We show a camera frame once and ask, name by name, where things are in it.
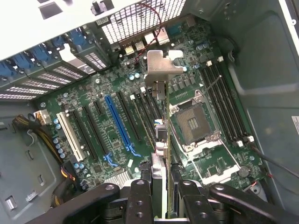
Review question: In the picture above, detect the black short expansion slot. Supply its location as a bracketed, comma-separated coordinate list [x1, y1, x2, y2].
[93, 99, 104, 115]

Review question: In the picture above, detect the blue card retainer clip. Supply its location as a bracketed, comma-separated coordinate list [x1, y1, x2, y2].
[13, 53, 33, 70]
[69, 29, 91, 49]
[0, 62, 18, 79]
[31, 45, 53, 63]
[51, 37, 68, 51]

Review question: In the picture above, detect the white expansion slot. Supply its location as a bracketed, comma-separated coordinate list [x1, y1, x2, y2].
[56, 111, 85, 162]

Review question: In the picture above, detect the open black PC case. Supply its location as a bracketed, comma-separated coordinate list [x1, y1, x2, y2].
[0, 0, 299, 224]

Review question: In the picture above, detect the black looped wire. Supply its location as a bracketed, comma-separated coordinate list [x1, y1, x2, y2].
[251, 144, 299, 170]

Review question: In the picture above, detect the silver chipset heatsink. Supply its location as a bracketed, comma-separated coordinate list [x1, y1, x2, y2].
[104, 169, 132, 186]

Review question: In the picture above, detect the thin metal locking lever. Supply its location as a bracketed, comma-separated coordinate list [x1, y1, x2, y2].
[202, 75, 222, 97]

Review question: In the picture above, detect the green motherboard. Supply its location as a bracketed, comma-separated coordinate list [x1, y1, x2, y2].
[35, 16, 269, 194]

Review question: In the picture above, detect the blue expansion slot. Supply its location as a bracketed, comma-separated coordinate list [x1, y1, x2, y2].
[104, 94, 132, 152]

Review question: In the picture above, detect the CPU socket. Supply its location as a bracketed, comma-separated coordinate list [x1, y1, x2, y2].
[169, 99, 221, 154]

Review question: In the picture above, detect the black yellow power wire bundle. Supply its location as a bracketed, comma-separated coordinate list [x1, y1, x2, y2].
[11, 113, 79, 208]

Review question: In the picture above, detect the silver socket cover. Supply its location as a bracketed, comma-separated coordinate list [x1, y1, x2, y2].
[186, 137, 242, 186]

